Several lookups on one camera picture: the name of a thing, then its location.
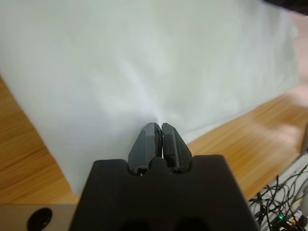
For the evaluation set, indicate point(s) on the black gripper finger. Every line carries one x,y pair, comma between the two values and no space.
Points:
175,149
145,146

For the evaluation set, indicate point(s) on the white t-shirt with black logo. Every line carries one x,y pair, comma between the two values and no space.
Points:
144,72

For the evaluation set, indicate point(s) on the device with green lights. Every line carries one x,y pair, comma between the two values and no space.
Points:
284,221

